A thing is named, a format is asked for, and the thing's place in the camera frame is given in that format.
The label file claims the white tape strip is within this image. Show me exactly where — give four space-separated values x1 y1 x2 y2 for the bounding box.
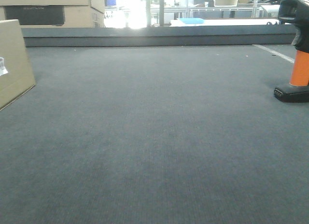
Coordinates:
253 44 295 64

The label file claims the black orange barcode scanner gun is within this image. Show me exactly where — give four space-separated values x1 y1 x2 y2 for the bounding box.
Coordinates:
274 0 309 103

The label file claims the small brown cardboard package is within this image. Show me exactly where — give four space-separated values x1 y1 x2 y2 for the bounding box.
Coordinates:
0 20 36 110

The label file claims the grey felt table edge rail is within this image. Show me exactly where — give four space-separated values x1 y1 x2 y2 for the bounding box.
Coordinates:
22 25 296 47

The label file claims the blue flat tray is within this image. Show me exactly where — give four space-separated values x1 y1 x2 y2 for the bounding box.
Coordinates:
178 18 205 25

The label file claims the dark vertical post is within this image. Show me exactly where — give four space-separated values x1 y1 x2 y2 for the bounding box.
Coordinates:
159 0 165 27

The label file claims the white background table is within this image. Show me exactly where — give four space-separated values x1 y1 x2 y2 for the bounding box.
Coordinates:
170 18 279 27

